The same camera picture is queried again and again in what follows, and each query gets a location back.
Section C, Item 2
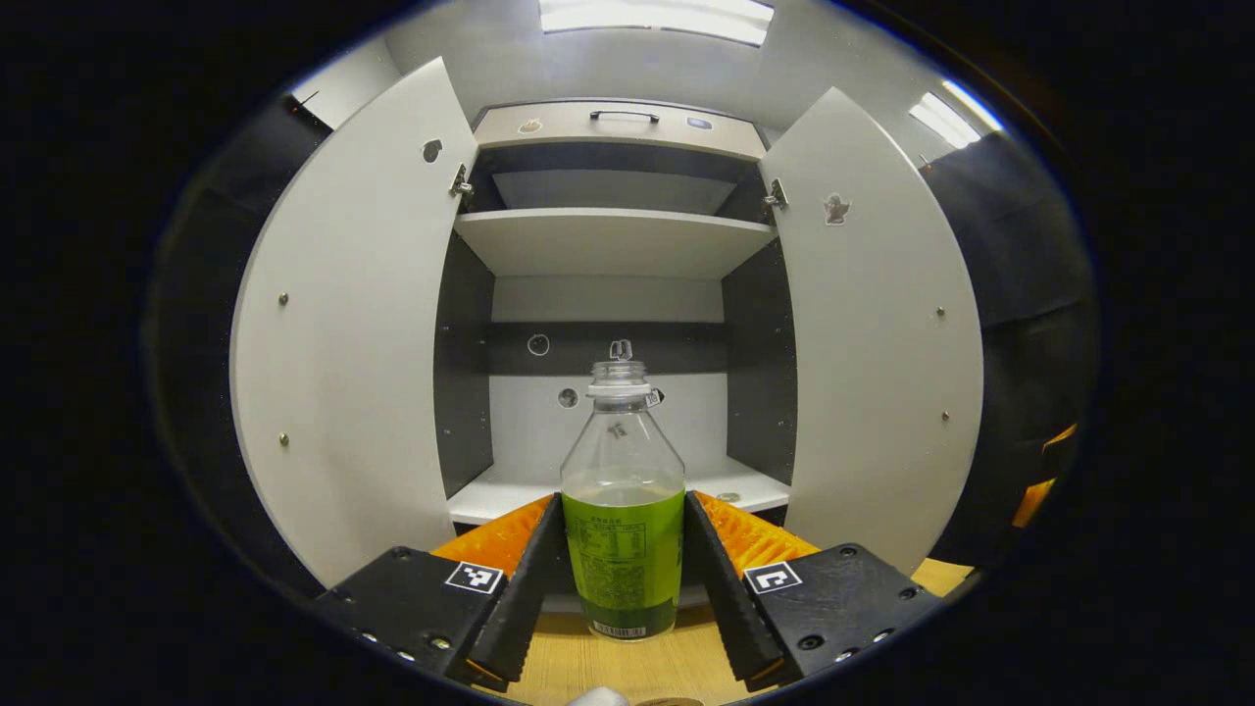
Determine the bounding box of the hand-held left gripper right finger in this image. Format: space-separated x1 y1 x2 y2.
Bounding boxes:
683 490 944 692

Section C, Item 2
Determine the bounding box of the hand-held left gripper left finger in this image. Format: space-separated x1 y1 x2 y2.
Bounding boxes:
314 493 565 692

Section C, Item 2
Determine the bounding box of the green label plastic bottle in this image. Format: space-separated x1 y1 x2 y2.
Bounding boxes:
560 360 687 641

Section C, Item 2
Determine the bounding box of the black backdrop cloth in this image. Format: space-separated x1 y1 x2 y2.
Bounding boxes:
147 93 1099 594

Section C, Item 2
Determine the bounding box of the white cabinet door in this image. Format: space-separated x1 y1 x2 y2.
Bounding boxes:
228 56 481 589
760 86 984 580

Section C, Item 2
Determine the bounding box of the white cabinet shelf board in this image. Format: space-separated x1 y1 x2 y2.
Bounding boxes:
447 456 791 526
453 208 778 280

